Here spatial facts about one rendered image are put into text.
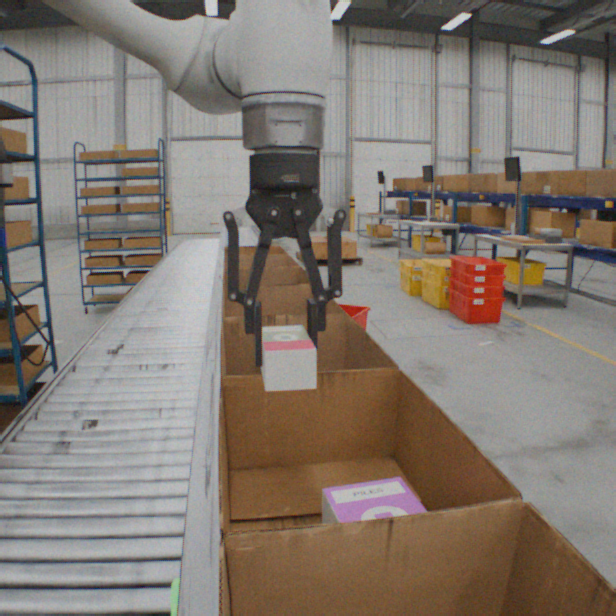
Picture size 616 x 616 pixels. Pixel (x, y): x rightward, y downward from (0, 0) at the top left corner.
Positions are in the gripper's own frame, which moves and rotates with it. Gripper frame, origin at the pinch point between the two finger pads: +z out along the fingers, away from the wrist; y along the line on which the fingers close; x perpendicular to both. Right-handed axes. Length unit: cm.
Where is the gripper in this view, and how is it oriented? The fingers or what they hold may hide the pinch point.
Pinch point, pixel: (285, 335)
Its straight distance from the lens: 59.1
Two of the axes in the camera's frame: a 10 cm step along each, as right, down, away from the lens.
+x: -1.5, -2.2, 9.6
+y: 9.9, -0.4, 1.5
